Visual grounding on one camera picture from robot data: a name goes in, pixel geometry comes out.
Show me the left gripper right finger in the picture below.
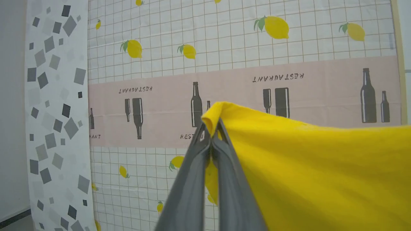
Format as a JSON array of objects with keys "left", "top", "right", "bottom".
[{"left": 210, "top": 118, "right": 269, "bottom": 231}]

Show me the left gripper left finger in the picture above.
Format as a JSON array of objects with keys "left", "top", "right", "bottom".
[{"left": 154, "top": 122, "right": 213, "bottom": 231}]

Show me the yellow and white garment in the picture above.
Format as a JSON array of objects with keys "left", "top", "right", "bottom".
[{"left": 201, "top": 101, "right": 411, "bottom": 231}]

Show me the lemon print partition screen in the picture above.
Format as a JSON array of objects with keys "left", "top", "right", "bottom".
[{"left": 87, "top": 0, "right": 409, "bottom": 231}]

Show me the grey squares print curtain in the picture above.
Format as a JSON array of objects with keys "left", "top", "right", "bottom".
[{"left": 25, "top": 0, "right": 97, "bottom": 231}]

